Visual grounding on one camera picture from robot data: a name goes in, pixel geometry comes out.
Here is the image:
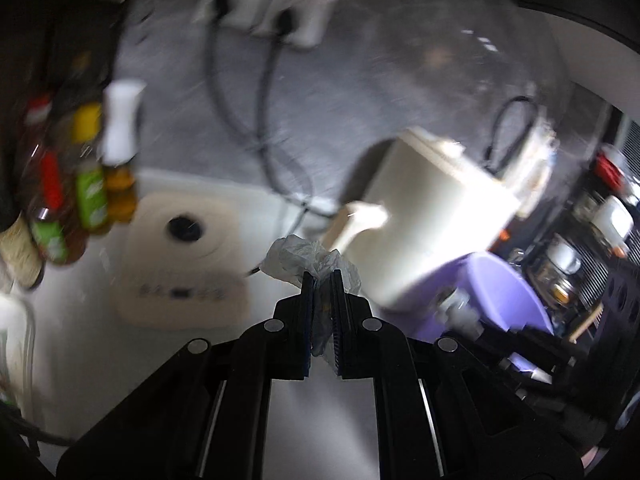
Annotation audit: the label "hanging black cable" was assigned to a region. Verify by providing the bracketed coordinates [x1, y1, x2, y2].
[482, 96, 538, 171]

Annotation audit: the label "white wrapper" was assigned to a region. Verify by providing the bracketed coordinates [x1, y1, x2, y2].
[436, 287, 483, 336]

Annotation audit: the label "white plastic bag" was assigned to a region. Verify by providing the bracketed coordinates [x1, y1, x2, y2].
[261, 234, 362, 376]

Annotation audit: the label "red cap sauce bottle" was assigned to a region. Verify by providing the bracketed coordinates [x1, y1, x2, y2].
[20, 95, 88, 266]

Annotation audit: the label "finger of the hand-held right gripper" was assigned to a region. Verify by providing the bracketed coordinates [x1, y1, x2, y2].
[470, 322, 581, 386]

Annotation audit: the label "brown bottle beige label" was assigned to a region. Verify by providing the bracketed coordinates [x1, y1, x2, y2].
[0, 210, 46, 291]

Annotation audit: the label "clear glass cup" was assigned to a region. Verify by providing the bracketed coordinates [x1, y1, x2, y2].
[530, 235, 583, 306]

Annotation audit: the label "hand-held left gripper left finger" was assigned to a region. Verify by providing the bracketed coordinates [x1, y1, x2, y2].
[56, 271, 316, 480]

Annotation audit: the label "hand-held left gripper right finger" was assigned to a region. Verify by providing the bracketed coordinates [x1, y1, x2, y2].
[330, 269, 586, 480]

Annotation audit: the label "black dish rack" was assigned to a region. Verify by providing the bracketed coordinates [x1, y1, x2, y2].
[505, 105, 640, 346]

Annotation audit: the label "white top oil sprayer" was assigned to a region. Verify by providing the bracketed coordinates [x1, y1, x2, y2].
[100, 80, 140, 223]

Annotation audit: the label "beige induction cooker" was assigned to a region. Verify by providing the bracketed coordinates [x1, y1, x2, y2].
[110, 195, 261, 331]

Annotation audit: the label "hanging plastic bags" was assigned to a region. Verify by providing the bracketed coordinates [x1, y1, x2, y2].
[502, 122, 558, 218]

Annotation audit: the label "black metal kitchen rack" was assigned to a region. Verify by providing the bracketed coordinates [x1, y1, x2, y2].
[0, 0, 133, 211]

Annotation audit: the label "white bottle orange nozzle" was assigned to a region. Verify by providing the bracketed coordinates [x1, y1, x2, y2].
[590, 195, 636, 260]

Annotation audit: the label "yellow cap green label bottle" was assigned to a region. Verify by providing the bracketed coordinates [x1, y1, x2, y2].
[72, 102, 111, 235]

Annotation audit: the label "black plug cable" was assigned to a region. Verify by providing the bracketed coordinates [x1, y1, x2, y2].
[247, 7, 346, 278]
[202, 0, 316, 211]

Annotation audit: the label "red kitchen item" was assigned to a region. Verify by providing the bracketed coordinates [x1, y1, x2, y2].
[595, 145, 633, 191]

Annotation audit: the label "purple plastic basin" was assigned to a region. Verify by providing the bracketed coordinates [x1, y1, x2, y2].
[410, 252, 556, 373]

